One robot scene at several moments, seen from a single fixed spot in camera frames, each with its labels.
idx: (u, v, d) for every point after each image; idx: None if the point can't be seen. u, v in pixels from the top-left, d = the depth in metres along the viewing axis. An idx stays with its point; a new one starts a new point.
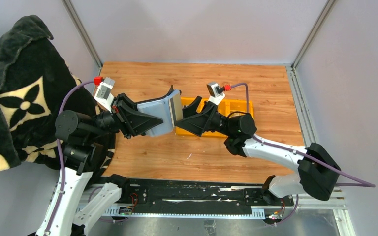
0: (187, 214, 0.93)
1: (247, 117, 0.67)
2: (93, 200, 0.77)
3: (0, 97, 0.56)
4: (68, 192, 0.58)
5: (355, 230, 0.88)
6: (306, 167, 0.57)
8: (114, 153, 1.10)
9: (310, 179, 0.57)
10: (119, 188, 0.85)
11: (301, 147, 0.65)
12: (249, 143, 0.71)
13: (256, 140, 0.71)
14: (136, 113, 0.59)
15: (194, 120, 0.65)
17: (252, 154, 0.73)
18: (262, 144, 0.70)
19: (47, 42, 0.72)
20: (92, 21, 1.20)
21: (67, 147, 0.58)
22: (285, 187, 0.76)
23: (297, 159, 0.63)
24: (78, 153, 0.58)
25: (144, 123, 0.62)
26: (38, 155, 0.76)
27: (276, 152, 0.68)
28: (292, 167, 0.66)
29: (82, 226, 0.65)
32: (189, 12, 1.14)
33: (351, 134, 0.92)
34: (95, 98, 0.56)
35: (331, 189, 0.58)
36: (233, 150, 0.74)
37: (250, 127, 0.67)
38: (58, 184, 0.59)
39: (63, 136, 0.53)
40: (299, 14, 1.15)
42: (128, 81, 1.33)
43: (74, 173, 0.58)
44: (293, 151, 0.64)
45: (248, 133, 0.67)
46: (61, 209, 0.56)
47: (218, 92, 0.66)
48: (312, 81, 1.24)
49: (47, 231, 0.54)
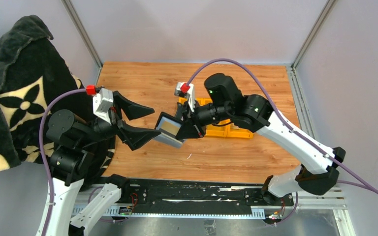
0: (186, 214, 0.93)
1: (219, 74, 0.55)
2: (90, 203, 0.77)
3: (0, 97, 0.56)
4: (59, 202, 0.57)
5: (355, 230, 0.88)
6: (331, 174, 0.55)
8: (114, 153, 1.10)
9: (329, 183, 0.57)
10: (119, 188, 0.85)
11: (330, 149, 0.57)
12: (276, 128, 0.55)
13: (285, 125, 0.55)
14: (137, 130, 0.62)
15: (185, 129, 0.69)
17: (267, 134, 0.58)
18: (290, 132, 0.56)
19: (47, 42, 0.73)
20: (92, 20, 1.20)
21: (53, 156, 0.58)
22: (283, 186, 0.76)
23: (326, 165, 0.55)
24: (65, 162, 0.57)
25: (143, 137, 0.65)
26: (38, 155, 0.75)
27: (306, 149, 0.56)
28: (310, 166, 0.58)
29: (82, 229, 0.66)
32: (189, 12, 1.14)
33: (350, 134, 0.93)
34: (95, 111, 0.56)
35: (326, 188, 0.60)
36: (238, 122, 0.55)
37: (221, 79, 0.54)
38: (48, 194, 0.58)
39: (55, 135, 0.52)
40: (299, 13, 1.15)
42: (128, 81, 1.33)
43: (63, 184, 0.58)
44: (326, 155, 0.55)
45: (220, 84, 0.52)
46: (53, 220, 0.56)
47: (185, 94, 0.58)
48: (313, 80, 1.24)
49: None
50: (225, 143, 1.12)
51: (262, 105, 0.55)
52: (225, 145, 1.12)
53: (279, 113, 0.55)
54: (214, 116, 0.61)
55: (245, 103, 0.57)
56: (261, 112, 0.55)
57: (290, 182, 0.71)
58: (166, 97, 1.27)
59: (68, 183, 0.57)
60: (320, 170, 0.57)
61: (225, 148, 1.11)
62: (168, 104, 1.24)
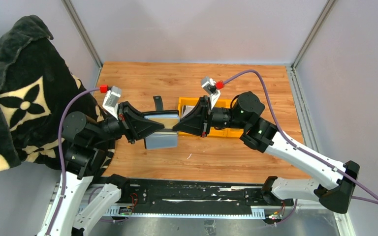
0: (186, 214, 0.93)
1: (251, 97, 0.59)
2: (92, 203, 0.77)
3: (0, 97, 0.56)
4: (69, 196, 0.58)
5: (355, 230, 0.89)
6: (342, 187, 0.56)
8: (114, 153, 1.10)
9: (344, 197, 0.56)
10: (119, 189, 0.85)
11: (339, 164, 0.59)
12: (280, 146, 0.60)
13: (289, 143, 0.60)
14: (140, 119, 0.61)
15: (190, 122, 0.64)
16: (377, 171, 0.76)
17: (274, 153, 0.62)
18: (295, 149, 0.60)
19: (47, 42, 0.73)
20: (92, 20, 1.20)
21: (68, 151, 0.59)
22: (296, 194, 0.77)
23: (336, 178, 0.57)
24: (78, 158, 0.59)
25: (147, 129, 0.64)
26: (38, 155, 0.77)
27: (313, 164, 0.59)
28: (322, 180, 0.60)
29: (82, 230, 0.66)
32: (189, 12, 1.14)
33: (349, 134, 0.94)
34: (104, 106, 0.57)
35: (340, 207, 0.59)
36: (247, 141, 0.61)
37: (255, 105, 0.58)
38: (59, 188, 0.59)
39: (71, 134, 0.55)
40: (299, 13, 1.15)
42: (128, 81, 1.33)
43: (75, 177, 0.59)
44: (333, 168, 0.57)
45: (253, 110, 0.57)
46: (61, 214, 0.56)
47: (213, 91, 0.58)
48: (313, 80, 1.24)
49: (47, 235, 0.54)
50: (225, 143, 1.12)
51: (266, 129, 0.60)
52: (225, 145, 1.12)
53: (283, 133, 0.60)
54: (226, 121, 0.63)
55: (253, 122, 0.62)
56: (265, 133, 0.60)
57: (306, 192, 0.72)
58: (166, 97, 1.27)
59: (80, 176, 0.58)
60: (331, 185, 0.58)
61: (224, 148, 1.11)
62: (168, 105, 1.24)
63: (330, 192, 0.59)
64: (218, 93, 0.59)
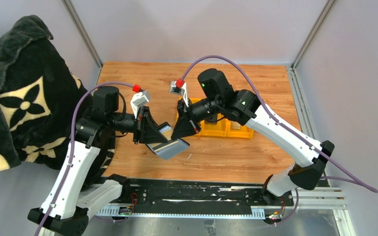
0: (186, 214, 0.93)
1: (210, 69, 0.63)
2: (94, 191, 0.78)
3: (0, 96, 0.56)
4: (76, 165, 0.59)
5: (355, 230, 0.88)
6: (317, 165, 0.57)
8: (114, 153, 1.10)
9: (316, 175, 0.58)
10: (120, 185, 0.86)
11: (317, 142, 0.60)
12: (262, 120, 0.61)
13: (271, 117, 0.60)
14: (154, 129, 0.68)
15: (180, 127, 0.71)
16: None
17: (255, 127, 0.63)
18: (276, 124, 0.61)
19: (47, 42, 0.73)
20: (92, 21, 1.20)
21: (78, 123, 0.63)
22: (280, 183, 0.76)
23: (312, 157, 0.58)
24: (86, 128, 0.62)
25: (154, 137, 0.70)
26: (38, 155, 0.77)
27: (291, 140, 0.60)
28: (298, 158, 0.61)
29: (85, 209, 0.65)
32: (189, 12, 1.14)
33: (349, 134, 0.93)
34: (131, 103, 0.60)
35: (309, 184, 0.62)
36: (228, 114, 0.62)
37: (213, 73, 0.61)
38: (67, 158, 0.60)
39: (102, 94, 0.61)
40: (299, 13, 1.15)
42: (128, 81, 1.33)
43: (83, 146, 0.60)
44: (311, 146, 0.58)
45: (210, 78, 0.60)
46: (68, 183, 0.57)
47: (177, 91, 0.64)
48: (313, 80, 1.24)
49: (53, 203, 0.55)
50: (225, 143, 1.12)
51: (249, 100, 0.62)
52: (225, 145, 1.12)
53: (266, 106, 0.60)
54: (208, 109, 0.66)
55: (236, 97, 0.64)
56: (248, 105, 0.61)
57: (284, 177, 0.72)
58: (166, 97, 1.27)
59: (88, 144, 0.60)
60: (307, 162, 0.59)
61: (224, 148, 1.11)
62: (168, 105, 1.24)
63: (302, 169, 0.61)
64: (185, 89, 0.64)
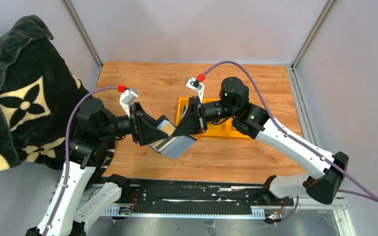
0: (187, 214, 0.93)
1: (235, 80, 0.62)
2: (92, 199, 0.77)
3: (0, 96, 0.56)
4: (71, 186, 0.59)
5: (355, 231, 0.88)
6: (328, 176, 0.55)
8: (114, 153, 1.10)
9: (328, 186, 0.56)
10: (119, 188, 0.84)
11: (328, 154, 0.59)
12: (271, 132, 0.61)
13: (280, 130, 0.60)
14: (150, 127, 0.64)
15: (185, 124, 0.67)
16: None
17: (265, 139, 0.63)
18: (285, 136, 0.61)
19: (47, 42, 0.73)
20: (92, 20, 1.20)
21: (72, 142, 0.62)
22: (287, 188, 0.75)
23: (323, 167, 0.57)
24: (81, 148, 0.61)
25: (153, 135, 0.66)
26: (38, 155, 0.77)
27: (302, 152, 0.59)
28: (310, 170, 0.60)
29: (82, 223, 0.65)
32: (189, 13, 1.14)
33: (349, 134, 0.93)
34: (120, 103, 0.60)
35: (325, 196, 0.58)
36: (238, 126, 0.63)
37: (238, 87, 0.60)
38: (62, 178, 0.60)
39: (85, 116, 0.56)
40: (299, 13, 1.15)
42: (128, 81, 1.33)
43: (78, 167, 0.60)
44: (322, 158, 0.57)
45: (235, 92, 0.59)
46: (63, 203, 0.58)
47: (197, 86, 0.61)
48: (313, 80, 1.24)
49: (49, 224, 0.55)
50: (225, 143, 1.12)
51: (260, 116, 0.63)
52: (225, 145, 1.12)
53: (274, 120, 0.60)
54: (220, 112, 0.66)
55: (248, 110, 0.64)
56: (257, 119, 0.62)
57: (297, 186, 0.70)
58: (166, 97, 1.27)
59: (83, 165, 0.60)
60: (319, 173, 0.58)
61: (225, 148, 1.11)
62: (168, 105, 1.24)
63: (316, 181, 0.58)
64: (202, 86, 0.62)
